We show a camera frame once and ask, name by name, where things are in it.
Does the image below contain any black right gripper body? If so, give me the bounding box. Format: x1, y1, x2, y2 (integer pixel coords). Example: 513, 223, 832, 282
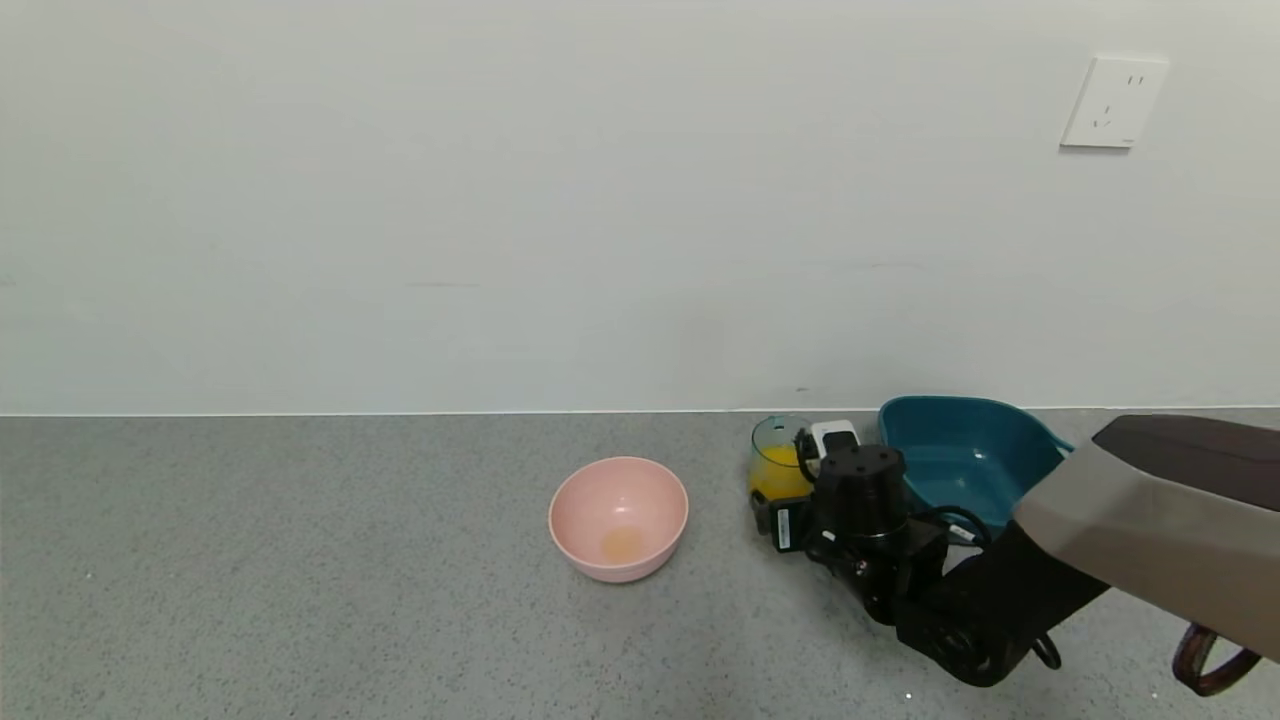
769, 495, 818, 554

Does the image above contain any orange juice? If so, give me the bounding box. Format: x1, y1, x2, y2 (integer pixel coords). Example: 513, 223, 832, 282
751, 446, 813, 500

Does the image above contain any translucent teal plastic cup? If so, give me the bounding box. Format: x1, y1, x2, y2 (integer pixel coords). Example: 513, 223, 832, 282
750, 415, 817, 501

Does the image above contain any pink bowl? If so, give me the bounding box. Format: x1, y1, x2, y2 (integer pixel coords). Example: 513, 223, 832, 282
548, 457, 690, 584

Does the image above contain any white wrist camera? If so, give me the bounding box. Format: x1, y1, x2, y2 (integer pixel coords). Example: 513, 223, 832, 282
808, 419, 861, 463

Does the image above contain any dark teal tray with handles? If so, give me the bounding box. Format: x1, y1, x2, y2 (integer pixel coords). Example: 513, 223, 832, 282
877, 395, 1077, 531

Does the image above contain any dark brown strap loop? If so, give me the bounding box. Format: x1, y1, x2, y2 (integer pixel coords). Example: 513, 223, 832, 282
1171, 624, 1264, 698

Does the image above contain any white wall socket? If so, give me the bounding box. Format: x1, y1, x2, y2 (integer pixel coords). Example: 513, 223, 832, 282
1059, 56, 1171, 151

